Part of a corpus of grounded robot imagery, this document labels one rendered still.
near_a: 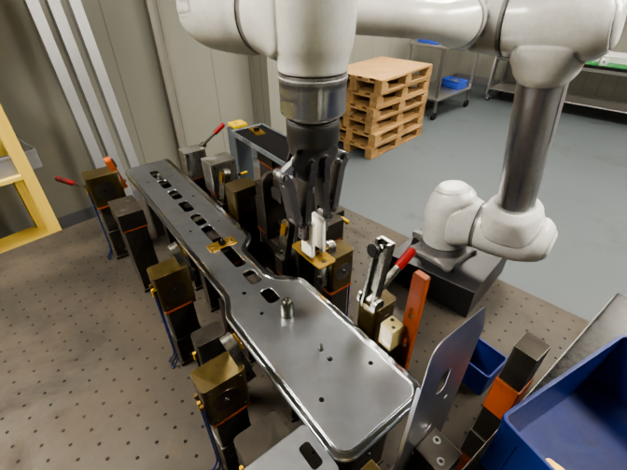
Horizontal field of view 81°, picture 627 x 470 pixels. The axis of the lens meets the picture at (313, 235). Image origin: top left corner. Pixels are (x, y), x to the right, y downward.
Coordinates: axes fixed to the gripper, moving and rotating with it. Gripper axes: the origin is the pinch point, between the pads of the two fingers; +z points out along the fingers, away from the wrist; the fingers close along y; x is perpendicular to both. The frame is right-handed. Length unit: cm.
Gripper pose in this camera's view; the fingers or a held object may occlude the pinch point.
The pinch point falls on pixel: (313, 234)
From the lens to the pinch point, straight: 62.5
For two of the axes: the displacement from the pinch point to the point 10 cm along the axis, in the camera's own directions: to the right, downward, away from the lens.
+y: -7.8, 3.7, -5.0
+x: 6.2, 4.6, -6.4
